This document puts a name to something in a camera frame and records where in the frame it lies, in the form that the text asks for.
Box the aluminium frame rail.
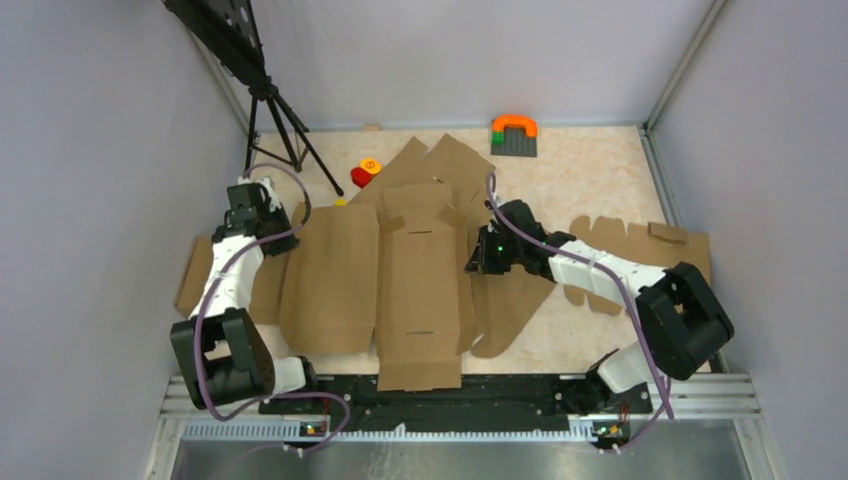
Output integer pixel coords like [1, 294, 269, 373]
[143, 374, 786, 479]

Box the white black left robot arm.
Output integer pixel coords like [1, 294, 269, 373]
[170, 177, 321, 421]

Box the large cardboard box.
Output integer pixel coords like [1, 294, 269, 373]
[279, 181, 553, 391]

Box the small red toy piece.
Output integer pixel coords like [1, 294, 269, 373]
[350, 157, 383, 189]

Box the folded brown cardboard box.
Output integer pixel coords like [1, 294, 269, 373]
[174, 236, 290, 325]

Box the flat cardboard blank at right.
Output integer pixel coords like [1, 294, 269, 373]
[569, 215, 712, 283]

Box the black tripod stand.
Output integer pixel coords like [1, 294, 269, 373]
[163, 0, 344, 197]

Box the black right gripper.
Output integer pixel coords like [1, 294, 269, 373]
[465, 225, 523, 276]

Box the flat cardboard blank underneath left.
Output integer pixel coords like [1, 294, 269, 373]
[348, 134, 495, 210]

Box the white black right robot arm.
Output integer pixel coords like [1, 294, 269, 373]
[465, 200, 735, 413]

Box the orange green grey toy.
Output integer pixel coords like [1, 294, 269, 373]
[490, 114, 539, 158]

